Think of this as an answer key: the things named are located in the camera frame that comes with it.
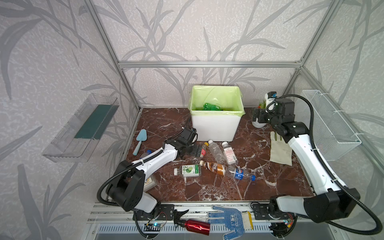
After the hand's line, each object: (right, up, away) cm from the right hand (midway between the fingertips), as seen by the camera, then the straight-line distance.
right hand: (260, 106), depth 77 cm
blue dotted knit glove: (-15, -55, -5) cm, 58 cm away
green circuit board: (-54, -59, -5) cm, 81 cm away
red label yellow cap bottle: (-29, -27, +14) cm, 42 cm away
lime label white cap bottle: (-38, -36, +7) cm, 53 cm away
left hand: (-34, -22, +11) cm, 42 cm away
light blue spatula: (-73, -19, +26) cm, 79 cm away
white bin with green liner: (-23, -3, 0) cm, 23 cm away
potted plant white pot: (+9, -11, +28) cm, 32 cm away
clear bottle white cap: (-21, -28, +16) cm, 39 cm away
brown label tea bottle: (-21, -35, +6) cm, 41 cm away
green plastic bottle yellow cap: (-27, +1, +19) cm, 33 cm away
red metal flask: (-31, -56, -11) cm, 65 cm away
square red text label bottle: (-13, -28, +14) cm, 34 cm away
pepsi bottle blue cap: (-9, -37, +4) cm, 38 cm away
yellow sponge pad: (-8, -56, -6) cm, 57 cm away
